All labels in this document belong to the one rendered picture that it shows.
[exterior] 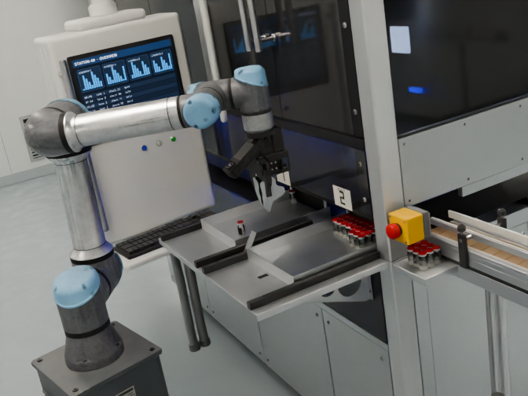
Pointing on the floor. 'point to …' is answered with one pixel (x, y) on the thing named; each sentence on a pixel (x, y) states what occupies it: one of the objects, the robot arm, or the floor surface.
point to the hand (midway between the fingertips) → (265, 207)
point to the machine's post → (385, 187)
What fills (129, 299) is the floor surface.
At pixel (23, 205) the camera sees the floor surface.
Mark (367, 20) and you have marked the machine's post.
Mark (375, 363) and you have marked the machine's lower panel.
